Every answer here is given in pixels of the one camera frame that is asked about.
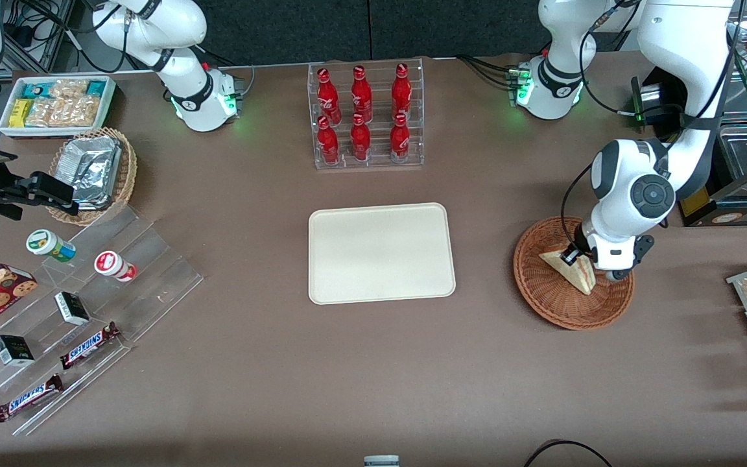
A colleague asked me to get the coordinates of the triangular sandwich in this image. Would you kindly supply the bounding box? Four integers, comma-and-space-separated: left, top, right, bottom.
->
538, 250, 599, 297

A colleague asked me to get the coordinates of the brown wicker basket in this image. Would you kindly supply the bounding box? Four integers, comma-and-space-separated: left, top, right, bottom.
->
512, 216, 636, 332

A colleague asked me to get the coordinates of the light wicker basket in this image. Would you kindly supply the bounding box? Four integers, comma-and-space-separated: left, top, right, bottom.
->
47, 127, 139, 227

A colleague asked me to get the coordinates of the cream rectangular tray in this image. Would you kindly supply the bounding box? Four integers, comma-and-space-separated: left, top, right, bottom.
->
308, 202, 457, 305

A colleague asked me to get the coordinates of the silver foil wrapped package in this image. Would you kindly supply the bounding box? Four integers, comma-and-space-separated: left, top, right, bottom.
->
56, 135, 123, 211

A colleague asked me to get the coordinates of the green lid yogurt cup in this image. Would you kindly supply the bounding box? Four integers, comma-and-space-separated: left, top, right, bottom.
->
26, 229, 78, 264

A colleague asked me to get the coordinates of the white plastic snack bin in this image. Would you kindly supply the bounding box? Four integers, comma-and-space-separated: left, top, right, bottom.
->
0, 75, 118, 140

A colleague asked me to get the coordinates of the yellow snack packet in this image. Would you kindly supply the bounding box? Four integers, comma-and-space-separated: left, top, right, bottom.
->
8, 98, 32, 129

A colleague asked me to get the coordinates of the clear cracker bag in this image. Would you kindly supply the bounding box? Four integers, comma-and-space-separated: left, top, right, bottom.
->
25, 97, 57, 129
53, 96, 102, 129
45, 78, 89, 102

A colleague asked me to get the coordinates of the red lid yogurt cup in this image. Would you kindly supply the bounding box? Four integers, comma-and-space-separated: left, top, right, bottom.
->
93, 250, 138, 283

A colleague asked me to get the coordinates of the small black carton box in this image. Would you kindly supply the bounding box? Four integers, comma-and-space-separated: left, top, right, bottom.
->
0, 334, 36, 368
54, 291, 91, 327

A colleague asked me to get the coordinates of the clear acrylic stepped display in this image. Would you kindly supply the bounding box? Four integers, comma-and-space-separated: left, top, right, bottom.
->
0, 204, 205, 437

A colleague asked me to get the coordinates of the Snickers chocolate bar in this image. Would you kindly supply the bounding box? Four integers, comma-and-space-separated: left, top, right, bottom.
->
59, 322, 121, 370
0, 374, 65, 424

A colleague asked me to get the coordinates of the black device with green light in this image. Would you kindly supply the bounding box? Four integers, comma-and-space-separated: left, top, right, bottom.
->
630, 76, 685, 128

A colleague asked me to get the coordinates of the red cola bottle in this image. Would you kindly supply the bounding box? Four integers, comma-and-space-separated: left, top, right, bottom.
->
350, 65, 374, 123
316, 67, 342, 125
350, 113, 372, 162
391, 62, 413, 121
317, 115, 340, 165
390, 113, 411, 163

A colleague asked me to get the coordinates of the clear acrylic bottle rack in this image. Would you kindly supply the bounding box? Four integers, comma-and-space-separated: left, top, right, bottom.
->
307, 58, 425, 171

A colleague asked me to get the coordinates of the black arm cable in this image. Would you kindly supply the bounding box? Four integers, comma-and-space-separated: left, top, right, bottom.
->
560, 161, 599, 255

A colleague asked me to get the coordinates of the black cable loop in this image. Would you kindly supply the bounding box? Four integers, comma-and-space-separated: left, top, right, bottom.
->
522, 439, 615, 467

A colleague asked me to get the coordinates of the black base cable bundle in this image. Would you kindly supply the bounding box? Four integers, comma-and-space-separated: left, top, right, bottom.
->
456, 54, 519, 89

